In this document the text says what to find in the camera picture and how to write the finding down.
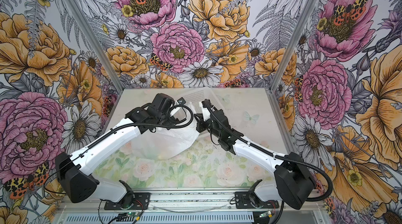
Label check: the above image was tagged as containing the white plastic bag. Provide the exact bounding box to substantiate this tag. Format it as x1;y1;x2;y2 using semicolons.
127;120;200;160

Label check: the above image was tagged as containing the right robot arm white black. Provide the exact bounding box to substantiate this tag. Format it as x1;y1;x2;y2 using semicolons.
195;99;315;210

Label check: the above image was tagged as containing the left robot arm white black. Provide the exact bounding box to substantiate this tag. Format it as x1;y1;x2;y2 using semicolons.
55;93;185;209

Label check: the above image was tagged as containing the white perforated plastic basket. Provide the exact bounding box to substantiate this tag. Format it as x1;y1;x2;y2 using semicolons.
178;87;218;105

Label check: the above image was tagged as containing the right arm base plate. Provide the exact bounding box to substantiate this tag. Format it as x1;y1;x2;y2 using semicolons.
234;191;280;209

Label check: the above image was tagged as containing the white slotted cable duct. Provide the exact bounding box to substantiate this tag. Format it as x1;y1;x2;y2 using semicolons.
59;211;254;224

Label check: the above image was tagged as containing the aluminium front rail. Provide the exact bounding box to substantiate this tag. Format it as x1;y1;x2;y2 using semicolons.
56;189;324;212

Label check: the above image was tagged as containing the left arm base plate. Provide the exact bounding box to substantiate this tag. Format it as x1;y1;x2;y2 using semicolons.
104;192;151;210

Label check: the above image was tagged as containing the left aluminium corner post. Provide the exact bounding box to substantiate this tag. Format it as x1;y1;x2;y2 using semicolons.
46;0;125;93

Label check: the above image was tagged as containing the aluminium corner post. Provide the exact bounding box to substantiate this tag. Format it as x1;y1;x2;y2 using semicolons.
269;0;332;92
46;0;125;93

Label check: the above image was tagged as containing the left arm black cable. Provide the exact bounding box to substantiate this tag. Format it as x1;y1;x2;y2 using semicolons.
42;104;194;195

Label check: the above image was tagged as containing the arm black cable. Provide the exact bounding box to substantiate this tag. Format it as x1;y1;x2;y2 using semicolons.
203;100;334;202
42;104;194;195

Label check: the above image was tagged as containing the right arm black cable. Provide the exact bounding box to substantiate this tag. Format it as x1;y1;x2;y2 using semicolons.
203;100;334;202

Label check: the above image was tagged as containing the right aluminium corner post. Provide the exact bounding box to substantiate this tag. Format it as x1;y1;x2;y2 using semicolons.
269;0;332;92

